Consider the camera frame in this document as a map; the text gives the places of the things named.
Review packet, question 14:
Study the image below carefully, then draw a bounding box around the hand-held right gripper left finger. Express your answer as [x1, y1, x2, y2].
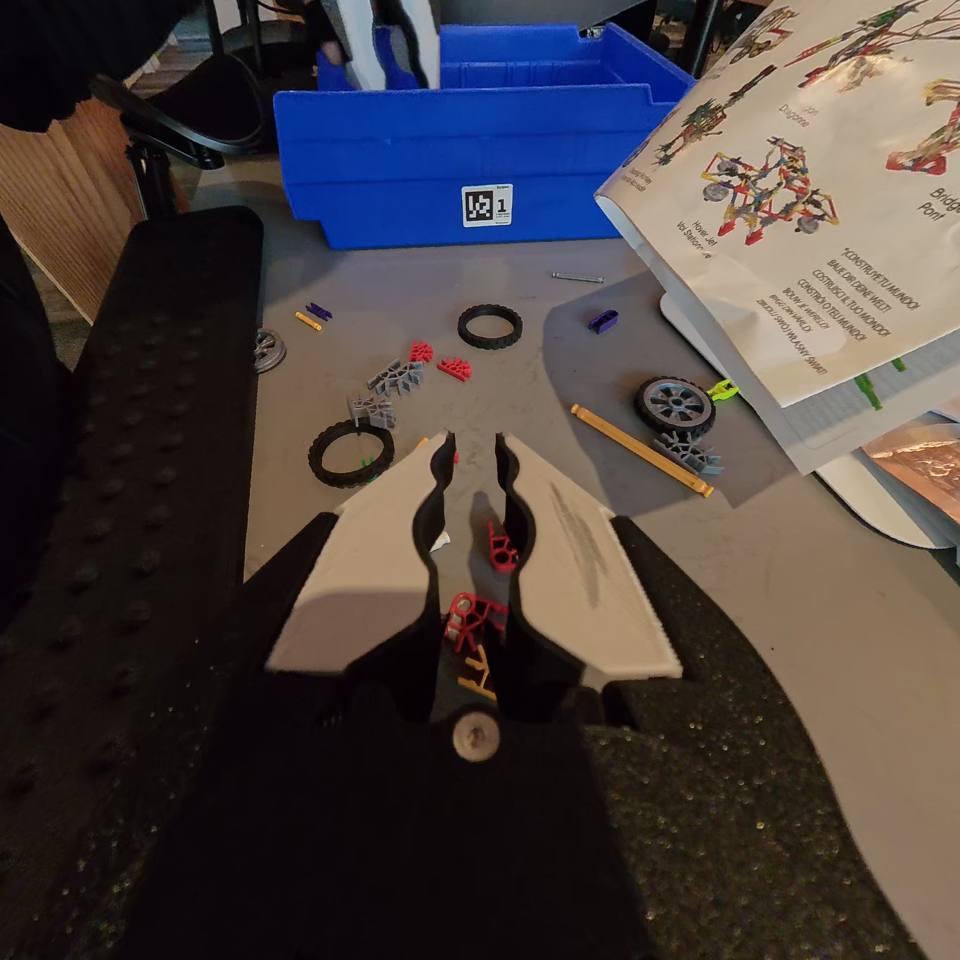
[264, 429, 460, 676]

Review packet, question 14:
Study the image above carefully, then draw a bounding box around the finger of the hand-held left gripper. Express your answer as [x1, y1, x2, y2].
[341, 0, 399, 91]
[397, 0, 444, 91]

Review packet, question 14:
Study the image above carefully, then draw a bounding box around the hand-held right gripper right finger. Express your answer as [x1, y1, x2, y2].
[493, 431, 685, 685]

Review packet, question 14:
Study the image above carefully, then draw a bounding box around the blue plastic bin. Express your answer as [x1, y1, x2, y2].
[273, 22, 697, 251]

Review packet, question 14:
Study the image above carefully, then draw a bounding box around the person's left forearm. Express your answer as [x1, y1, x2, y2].
[0, 0, 219, 136]

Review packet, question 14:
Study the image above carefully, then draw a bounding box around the black toy tyre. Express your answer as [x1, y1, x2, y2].
[457, 303, 524, 351]
[307, 420, 396, 490]

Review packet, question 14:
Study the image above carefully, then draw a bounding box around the long yellow toy rod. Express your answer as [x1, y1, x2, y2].
[570, 403, 715, 498]

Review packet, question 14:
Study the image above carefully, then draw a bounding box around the grey toy wheel with tyre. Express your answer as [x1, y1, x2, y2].
[635, 377, 716, 436]

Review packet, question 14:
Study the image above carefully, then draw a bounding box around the white document stand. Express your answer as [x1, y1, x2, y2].
[658, 288, 960, 549]

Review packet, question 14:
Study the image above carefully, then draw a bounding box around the wooden side panel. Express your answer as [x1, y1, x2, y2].
[0, 97, 151, 324]

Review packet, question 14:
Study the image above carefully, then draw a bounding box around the shiny plastic bag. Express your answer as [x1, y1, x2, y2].
[862, 423, 960, 526]

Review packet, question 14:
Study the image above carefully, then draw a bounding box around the toy model instruction sheet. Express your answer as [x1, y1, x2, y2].
[594, 0, 960, 410]

